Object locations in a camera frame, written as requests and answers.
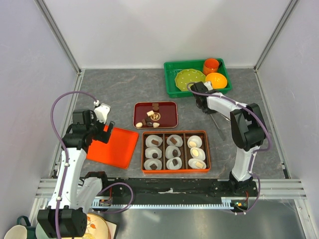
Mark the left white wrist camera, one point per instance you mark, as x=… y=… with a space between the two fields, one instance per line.
x=101 y=111

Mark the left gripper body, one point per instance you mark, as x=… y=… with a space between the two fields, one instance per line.
x=91 y=129

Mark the green plastic bin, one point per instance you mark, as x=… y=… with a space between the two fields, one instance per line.
x=170 y=71

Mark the floral decorated plate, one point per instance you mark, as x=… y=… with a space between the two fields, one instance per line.
x=97 y=228

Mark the white rectangular chocolate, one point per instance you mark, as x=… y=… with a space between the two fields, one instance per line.
x=199 y=165

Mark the orange cup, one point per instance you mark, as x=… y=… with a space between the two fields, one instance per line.
x=211 y=65

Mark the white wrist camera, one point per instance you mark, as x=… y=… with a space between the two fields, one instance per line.
x=208 y=85
x=101 y=111

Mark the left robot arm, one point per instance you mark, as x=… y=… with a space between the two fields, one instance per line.
x=66 y=213

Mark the dark red lacquer tray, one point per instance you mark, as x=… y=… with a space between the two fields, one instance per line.
x=165 y=113

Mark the metal serving tongs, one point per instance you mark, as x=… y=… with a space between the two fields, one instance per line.
x=219 y=130

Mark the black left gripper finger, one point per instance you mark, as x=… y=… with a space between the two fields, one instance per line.
x=99 y=130
x=108 y=131

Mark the orange box lid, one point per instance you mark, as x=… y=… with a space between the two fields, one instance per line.
x=118 y=152

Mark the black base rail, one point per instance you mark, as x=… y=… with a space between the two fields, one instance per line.
x=170 y=191

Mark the orange bowl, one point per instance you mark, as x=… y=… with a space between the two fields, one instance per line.
x=217 y=80

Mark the white oval chocolate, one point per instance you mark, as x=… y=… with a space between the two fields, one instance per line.
x=195 y=152
x=192 y=144

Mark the yellow-green dotted plate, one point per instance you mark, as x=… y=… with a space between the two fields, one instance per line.
x=188 y=76

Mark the white triangular chocolate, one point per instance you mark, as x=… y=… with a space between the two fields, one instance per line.
x=155 y=124

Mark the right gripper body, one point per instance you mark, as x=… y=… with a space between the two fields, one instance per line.
x=208 y=111

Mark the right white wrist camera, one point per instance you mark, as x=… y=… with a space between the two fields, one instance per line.
x=208 y=85

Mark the dark green mug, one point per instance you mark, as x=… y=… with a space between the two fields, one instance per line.
x=26 y=224

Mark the dark brown square chocolate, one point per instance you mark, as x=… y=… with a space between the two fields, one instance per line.
x=175 y=163

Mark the brown bar chocolate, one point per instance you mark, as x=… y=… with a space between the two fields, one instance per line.
x=155 y=142

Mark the white paper cup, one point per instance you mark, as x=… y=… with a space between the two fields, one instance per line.
x=150 y=150
x=195 y=139
x=150 y=138
x=169 y=150
x=170 y=166
x=192 y=162
x=201 y=153
x=178 y=139
x=149 y=162

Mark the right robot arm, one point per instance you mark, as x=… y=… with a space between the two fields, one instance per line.
x=248 y=128

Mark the orange chocolate box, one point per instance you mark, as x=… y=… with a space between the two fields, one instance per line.
x=185 y=152

